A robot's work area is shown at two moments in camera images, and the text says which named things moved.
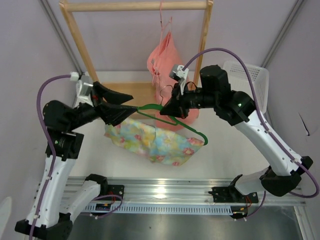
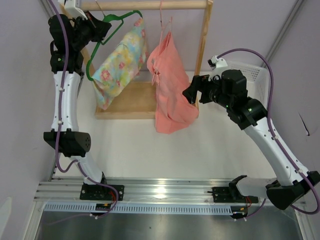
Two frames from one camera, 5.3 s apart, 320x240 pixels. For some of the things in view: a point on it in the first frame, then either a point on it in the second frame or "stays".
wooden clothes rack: (145, 93) stays
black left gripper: (112, 113) to (99, 29)
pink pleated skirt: (161, 60) stays
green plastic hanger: (176, 122) to (121, 18)
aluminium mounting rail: (166, 191) stays
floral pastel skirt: (158, 145) to (123, 67)
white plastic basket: (239, 80) stays
